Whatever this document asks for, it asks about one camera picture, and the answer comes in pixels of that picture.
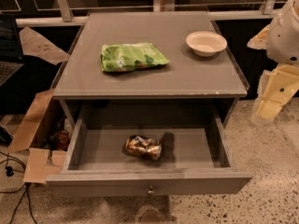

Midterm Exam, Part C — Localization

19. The metal drawer knob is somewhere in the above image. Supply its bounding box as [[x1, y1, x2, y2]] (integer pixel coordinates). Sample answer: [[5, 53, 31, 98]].
[[147, 185, 155, 196]]

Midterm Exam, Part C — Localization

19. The brown cardboard sheet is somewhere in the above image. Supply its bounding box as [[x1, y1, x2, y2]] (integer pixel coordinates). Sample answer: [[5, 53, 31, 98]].
[[19, 27, 69, 65]]

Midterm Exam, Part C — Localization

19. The black floor cable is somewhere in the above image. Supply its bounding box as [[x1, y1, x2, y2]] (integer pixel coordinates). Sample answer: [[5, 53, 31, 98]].
[[0, 151, 38, 224]]

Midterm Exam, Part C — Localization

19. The green chip bag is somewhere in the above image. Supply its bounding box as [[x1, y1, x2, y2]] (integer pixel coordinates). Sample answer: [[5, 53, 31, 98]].
[[101, 42, 169, 73]]

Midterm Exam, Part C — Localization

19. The metal railing frame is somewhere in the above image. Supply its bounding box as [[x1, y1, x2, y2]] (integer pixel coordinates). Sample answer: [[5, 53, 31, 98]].
[[0, 0, 287, 27]]

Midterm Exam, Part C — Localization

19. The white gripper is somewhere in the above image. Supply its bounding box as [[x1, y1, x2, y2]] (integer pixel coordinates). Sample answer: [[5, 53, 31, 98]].
[[250, 63, 299, 126]]

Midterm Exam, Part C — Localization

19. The grey open top drawer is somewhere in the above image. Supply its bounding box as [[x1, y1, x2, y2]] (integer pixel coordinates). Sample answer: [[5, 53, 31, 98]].
[[46, 104, 251, 196]]

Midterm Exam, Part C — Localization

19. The white ceramic bowl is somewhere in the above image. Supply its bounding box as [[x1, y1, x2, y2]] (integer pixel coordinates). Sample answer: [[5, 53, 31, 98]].
[[186, 31, 227, 57]]

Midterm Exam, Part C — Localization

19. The brown cardboard box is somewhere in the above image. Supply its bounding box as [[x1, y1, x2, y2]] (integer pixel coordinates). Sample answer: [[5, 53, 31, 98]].
[[7, 89, 66, 184]]

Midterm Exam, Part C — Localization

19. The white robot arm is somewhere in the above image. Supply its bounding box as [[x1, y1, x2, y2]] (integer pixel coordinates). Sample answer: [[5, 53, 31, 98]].
[[247, 0, 299, 125]]

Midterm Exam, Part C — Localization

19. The black laptop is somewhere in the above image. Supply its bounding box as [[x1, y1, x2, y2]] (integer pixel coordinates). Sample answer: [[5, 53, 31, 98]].
[[0, 14, 23, 86]]

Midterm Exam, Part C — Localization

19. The grey wooden cabinet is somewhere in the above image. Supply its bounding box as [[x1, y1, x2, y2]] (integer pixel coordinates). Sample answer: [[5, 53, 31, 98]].
[[53, 11, 248, 119]]

